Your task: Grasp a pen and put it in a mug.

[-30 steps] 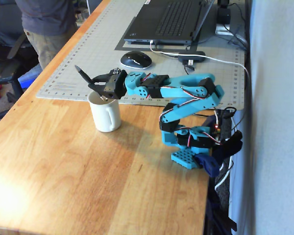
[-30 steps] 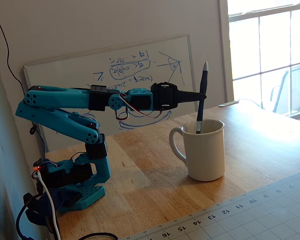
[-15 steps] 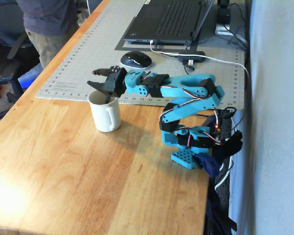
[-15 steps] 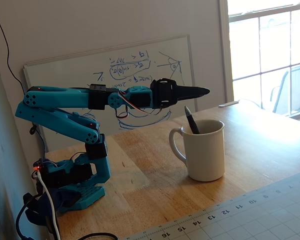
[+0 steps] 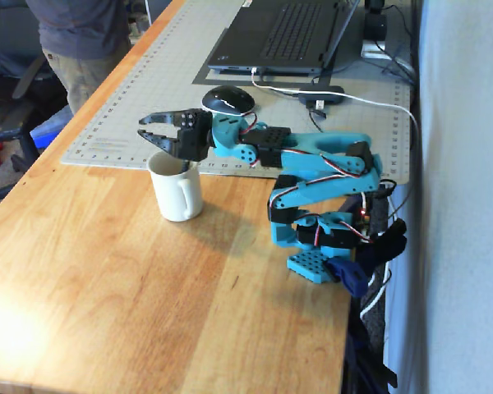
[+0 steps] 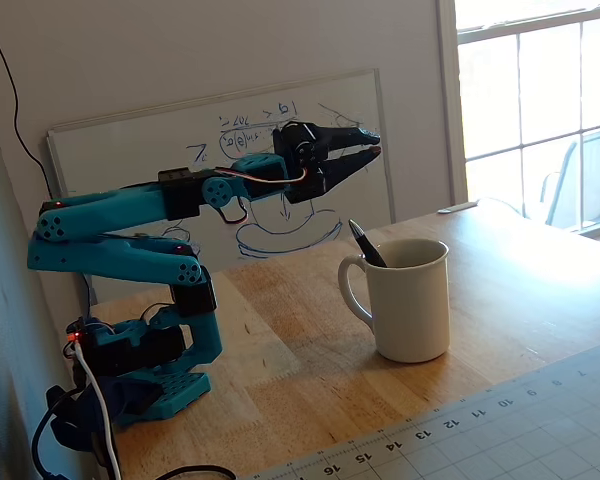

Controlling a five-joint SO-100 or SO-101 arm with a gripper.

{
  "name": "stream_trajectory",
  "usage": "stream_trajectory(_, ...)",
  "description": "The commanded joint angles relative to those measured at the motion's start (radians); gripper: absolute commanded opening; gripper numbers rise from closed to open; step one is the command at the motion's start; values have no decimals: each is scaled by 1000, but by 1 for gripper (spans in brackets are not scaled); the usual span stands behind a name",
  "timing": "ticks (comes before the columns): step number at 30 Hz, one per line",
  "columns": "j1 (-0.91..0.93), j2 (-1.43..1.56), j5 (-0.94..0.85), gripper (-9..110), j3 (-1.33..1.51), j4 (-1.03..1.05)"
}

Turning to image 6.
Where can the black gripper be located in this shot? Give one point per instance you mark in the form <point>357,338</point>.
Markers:
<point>314,176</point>

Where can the dark blue table clamp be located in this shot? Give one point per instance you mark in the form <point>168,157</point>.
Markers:
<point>125,395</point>

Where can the small white flat strip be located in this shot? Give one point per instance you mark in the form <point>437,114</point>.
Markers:
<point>457,207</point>

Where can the whiteboard with blue writing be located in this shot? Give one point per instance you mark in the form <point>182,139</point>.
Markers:
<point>130,145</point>

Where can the grey gridded cutting mat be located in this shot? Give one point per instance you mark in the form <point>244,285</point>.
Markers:
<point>530,430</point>

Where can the white ceramic mug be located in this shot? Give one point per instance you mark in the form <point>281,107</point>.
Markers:
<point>410,305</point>

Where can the blue and black pen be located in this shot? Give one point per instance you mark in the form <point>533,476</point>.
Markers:
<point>362,240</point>

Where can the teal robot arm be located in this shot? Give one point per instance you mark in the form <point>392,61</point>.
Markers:
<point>120,205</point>

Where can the outdoor patio chair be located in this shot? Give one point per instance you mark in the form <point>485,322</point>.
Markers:
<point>595,175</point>

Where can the white framed window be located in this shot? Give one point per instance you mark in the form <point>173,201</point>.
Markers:
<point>530,90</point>

